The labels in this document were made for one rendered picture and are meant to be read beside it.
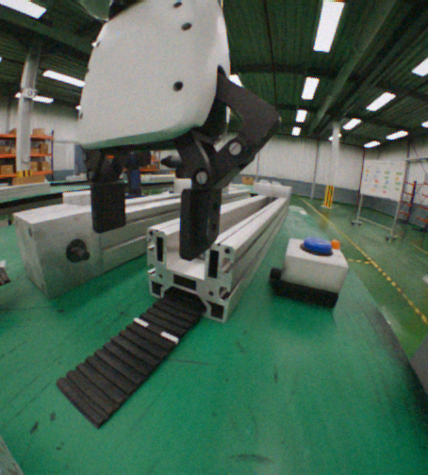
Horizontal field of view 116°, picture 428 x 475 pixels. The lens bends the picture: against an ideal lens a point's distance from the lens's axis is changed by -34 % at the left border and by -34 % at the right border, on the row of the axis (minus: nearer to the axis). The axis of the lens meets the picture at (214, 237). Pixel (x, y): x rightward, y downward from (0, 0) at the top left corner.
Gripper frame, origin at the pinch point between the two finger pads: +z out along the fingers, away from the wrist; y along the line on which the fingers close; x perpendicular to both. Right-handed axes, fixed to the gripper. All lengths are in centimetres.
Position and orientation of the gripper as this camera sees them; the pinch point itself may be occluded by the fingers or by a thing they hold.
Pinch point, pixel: (145, 223)
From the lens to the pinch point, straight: 14.4
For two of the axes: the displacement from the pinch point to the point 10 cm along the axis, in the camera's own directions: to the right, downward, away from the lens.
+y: 9.1, 1.9, -3.8
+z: -0.7, 9.5, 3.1
